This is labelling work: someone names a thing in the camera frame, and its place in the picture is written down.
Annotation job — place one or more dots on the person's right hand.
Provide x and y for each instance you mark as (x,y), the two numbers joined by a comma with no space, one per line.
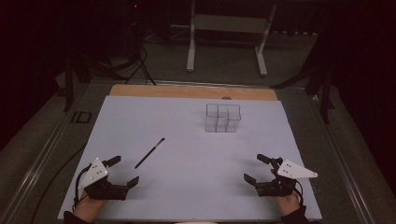
(288,203)

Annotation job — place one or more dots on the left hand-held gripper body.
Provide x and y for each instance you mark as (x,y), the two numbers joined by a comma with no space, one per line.
(107,190)

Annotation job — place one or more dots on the black tripod stand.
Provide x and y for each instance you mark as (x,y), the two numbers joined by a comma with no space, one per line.
(69,84)
(323,90)

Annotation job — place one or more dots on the metal floor rail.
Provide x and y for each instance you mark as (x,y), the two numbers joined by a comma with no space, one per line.
(345,161)
(37,161)

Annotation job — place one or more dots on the grey metal stand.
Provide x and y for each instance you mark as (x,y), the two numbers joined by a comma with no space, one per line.
(229,23)

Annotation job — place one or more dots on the person's left hand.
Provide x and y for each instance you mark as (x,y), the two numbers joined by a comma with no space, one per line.
(87,208)

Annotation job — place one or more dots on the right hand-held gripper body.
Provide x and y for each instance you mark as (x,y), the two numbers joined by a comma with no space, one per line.
(277,189)

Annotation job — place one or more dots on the white paper sheet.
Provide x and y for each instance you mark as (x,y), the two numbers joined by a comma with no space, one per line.
(193,174)

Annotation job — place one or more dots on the black rectangular floor bracket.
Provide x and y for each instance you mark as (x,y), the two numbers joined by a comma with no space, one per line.
(81,117)

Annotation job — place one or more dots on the black pen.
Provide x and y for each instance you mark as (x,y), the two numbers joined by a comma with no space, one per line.
(149,153)

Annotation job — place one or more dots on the clear acrylic organizer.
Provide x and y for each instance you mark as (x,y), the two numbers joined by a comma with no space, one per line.
(222,119)

